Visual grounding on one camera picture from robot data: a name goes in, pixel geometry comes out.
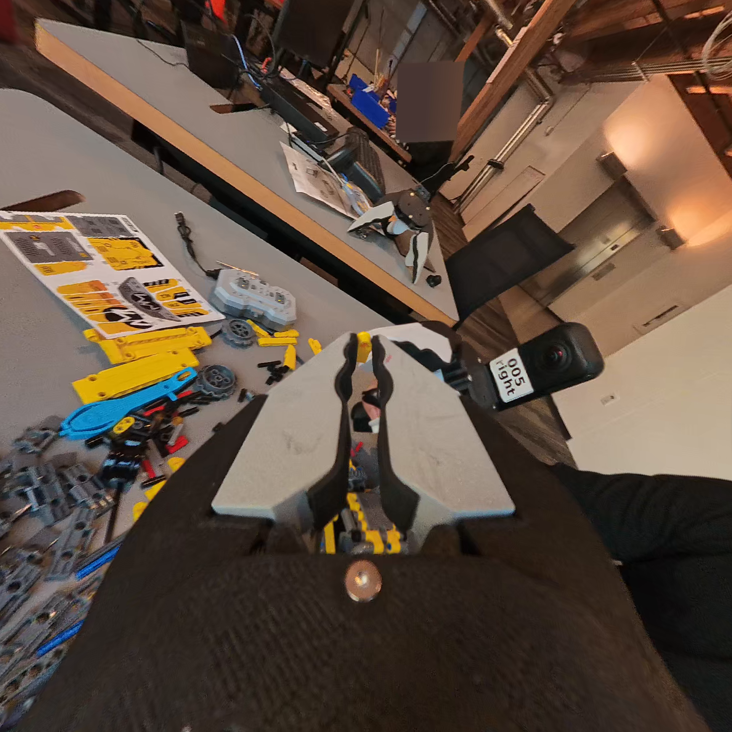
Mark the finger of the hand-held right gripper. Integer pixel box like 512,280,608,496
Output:
366,322,461,383

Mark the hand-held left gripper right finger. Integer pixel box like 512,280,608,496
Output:
371,334,517,533

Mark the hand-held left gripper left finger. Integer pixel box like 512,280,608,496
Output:
212,333,358,530

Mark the person's right forearm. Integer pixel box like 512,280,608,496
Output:
552,463,732,564

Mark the grey desk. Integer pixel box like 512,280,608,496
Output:
0,88,401,732

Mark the yellow grey brick vehicle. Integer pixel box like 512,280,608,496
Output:
319,440,409,555

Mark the small dark grey wheel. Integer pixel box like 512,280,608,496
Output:
196,364,237,400
220,317,256,350

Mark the black flat panel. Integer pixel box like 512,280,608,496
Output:
445,203,576,322

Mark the spare grey black gripper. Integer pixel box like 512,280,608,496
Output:
347,190,437,286

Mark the metal elevator door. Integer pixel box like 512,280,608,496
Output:
535,186,658,310

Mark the grey brick battery box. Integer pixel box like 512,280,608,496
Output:
207,268,299,332

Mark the long yellow brick panel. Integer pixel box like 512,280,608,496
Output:
83,325,214,366
71,348,201,405

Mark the printed paper sheet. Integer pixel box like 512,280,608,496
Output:
279,141,374,221

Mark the long blue brick piece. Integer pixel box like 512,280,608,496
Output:
59,368,199,442

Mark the blue box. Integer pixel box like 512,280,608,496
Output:
348,73,397,129

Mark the pile of loose brick pieces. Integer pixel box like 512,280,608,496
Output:
0,320,321,721

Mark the yellow printed sheet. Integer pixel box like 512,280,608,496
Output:
0,210,226,339

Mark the wooden roof beam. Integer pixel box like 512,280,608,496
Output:
452,0,575,161

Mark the tall black board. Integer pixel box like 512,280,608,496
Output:
273,0,367,69

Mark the long wood-edged table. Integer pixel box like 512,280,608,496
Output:
33,17,460,328

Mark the black battery box cable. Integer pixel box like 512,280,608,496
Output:
173,210,224,278

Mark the white cable coil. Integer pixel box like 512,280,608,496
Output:
700,22,732,83

